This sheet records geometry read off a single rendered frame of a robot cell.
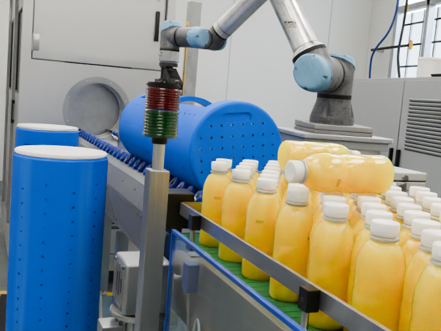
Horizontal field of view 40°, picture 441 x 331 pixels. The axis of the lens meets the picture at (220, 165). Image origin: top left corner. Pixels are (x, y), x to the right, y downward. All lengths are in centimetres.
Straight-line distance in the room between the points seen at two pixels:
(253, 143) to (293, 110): 538
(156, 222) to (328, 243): 35
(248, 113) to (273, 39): 534
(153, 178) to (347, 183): 35
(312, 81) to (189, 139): 48
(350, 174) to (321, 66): 88
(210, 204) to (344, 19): 605
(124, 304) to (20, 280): 58
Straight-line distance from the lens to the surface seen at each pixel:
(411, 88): 377
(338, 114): 203
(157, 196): 111
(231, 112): 165
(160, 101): 109
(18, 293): 193
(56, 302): 189
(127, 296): 138
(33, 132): 281
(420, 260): 82
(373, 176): 108
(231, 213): 126
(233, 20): 227
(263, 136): 170
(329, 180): 103
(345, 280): 96
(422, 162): 359
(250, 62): 691
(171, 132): 109
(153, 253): 114
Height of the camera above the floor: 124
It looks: 7 degrees down
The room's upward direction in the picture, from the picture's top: 5 degrees clockwise
